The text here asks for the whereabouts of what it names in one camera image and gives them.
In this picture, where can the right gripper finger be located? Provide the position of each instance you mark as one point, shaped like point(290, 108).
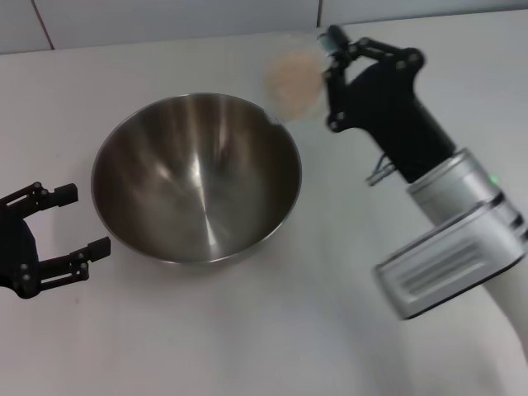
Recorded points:
point(336, 99)
point(387, 51)

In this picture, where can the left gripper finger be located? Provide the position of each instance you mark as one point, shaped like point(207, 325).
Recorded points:
point(62, 268)
point(64, 194)

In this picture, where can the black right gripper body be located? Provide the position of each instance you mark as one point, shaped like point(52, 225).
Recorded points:
point(392, 107)

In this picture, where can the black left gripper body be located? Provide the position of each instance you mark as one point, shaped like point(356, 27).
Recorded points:
point(18, 255)

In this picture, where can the large stainless steel bowl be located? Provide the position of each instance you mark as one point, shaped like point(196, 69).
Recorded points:
point(198, 181)

